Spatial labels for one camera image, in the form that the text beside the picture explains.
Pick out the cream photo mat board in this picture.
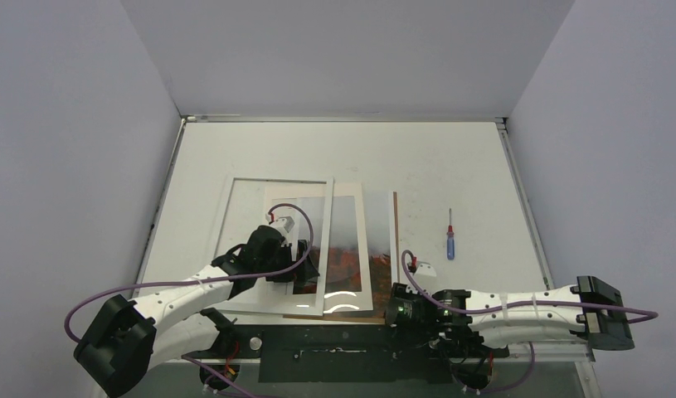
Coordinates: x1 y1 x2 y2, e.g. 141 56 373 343
294 182 367 294

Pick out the blue red screwdriver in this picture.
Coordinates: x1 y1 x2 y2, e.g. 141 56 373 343
446 208 455 260

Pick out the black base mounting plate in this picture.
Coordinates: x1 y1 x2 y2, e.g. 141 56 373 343
196 324 509 384

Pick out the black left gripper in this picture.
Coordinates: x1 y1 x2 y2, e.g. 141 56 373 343
257 240 317 283

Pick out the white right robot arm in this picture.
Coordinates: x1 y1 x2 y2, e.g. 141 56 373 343
385 276 635 356

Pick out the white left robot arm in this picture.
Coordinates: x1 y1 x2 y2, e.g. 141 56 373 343
73 217 314 397

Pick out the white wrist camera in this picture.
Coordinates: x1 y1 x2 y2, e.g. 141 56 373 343
265 213 294 235
406 260 437 289

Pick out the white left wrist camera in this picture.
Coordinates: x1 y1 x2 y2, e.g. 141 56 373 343
265 213 294 235

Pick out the white picture frame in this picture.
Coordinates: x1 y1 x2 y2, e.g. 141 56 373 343
212 177 333 316

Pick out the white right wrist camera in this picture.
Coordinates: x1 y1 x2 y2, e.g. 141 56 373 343
406 260 437 289

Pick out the autumn forest photo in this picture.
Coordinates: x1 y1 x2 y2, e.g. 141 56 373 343
265 182 397 315

